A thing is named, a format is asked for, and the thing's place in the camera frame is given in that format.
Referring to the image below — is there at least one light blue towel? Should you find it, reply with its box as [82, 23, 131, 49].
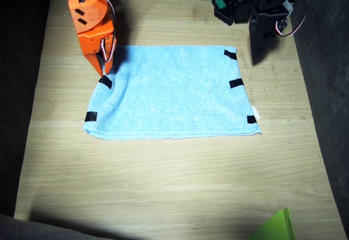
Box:
[82, 45, 262, 140]

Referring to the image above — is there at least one grey felt side panel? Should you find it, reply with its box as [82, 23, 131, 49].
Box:
[288, 0, 349, 240]

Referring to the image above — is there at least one green plastic wedge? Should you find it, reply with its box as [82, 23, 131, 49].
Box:
[246, 207, 297, 240]

